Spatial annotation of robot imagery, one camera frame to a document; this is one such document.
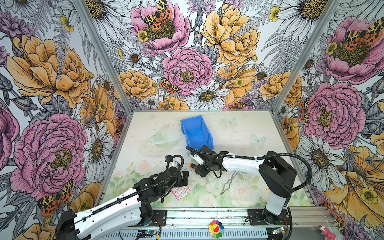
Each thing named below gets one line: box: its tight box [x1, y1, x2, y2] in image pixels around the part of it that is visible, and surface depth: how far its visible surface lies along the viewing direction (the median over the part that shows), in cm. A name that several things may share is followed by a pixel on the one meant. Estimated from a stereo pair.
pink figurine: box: [318, 224, 337, 240], surface depth 70 cm
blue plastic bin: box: [180, 115, 214, 151], surface depth 107 cm
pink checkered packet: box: [171, 185, 191, 201], surface depth 85 cm
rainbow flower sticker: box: [208, 220, 224, 239], surface depth 72 cm
